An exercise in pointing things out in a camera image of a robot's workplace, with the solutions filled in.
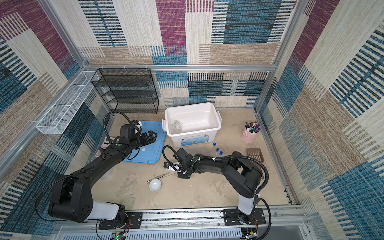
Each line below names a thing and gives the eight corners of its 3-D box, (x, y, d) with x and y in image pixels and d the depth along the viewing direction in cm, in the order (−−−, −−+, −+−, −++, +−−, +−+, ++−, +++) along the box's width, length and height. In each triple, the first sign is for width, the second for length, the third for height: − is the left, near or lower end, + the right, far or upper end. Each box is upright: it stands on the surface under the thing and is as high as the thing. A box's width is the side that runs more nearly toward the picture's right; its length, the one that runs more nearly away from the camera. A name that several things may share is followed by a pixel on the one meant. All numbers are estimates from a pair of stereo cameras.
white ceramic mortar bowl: (148, 191, 84) (147, 189, 82) (150, 180, 88) (149, 179, 86) (161, 191, 84) (160, 189, 82) (162, 180, 88) (161, 179, 86)
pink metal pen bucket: (242, 143, 103) (247, 132, 93) (240, 133, 108) (244, 121, 98) (255, 143, 103) (261, 132, 93) (252, 133, 108) (258, 121, 98)
